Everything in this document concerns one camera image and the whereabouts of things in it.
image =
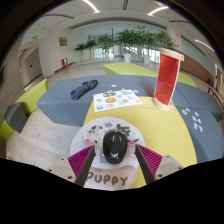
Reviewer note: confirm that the brown wall plaque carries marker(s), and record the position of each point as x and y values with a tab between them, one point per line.
63	41

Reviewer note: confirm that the white cartoon puppy mouse pad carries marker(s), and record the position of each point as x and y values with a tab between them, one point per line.
100	125

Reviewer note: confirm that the dark grey seat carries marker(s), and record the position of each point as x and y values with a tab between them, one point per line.
15	116

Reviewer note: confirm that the lime green sofa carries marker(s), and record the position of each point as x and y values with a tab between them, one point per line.
33	96

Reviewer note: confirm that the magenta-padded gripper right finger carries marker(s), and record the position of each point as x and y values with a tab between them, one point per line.
165	166

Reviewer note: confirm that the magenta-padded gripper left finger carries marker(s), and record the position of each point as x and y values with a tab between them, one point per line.
63	168

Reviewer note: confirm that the group of strip ceiling lights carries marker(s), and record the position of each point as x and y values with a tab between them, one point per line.
90	5

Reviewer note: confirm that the short lime green bench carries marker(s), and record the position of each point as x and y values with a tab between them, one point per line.
187	80

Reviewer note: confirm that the grey door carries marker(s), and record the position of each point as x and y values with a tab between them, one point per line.
34	68

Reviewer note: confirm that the long grey bench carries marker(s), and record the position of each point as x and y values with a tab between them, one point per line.
60	106

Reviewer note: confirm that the red fire equipment box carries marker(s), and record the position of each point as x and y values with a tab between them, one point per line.
64	63

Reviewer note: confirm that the green exit sign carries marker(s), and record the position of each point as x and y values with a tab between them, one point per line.
34	37

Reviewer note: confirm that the wooden framed chair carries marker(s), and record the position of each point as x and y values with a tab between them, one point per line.
216	95

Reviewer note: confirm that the black computer mouse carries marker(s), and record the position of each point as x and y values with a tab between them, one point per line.
115	146

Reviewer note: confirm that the long lime green bench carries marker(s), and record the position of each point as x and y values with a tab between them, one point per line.
126	69

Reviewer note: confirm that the white sticker sheet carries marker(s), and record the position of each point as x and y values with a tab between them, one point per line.
115	101

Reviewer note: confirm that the small paper sticker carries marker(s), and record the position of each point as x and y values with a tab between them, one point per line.
199	120
194	118
135	91
184	112
200	128
113	85
196	114
188	109
195	125

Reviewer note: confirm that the red tower with wooden ends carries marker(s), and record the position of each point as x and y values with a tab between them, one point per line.
166	80

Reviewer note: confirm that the group of potted green plants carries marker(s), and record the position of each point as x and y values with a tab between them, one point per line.
130	38

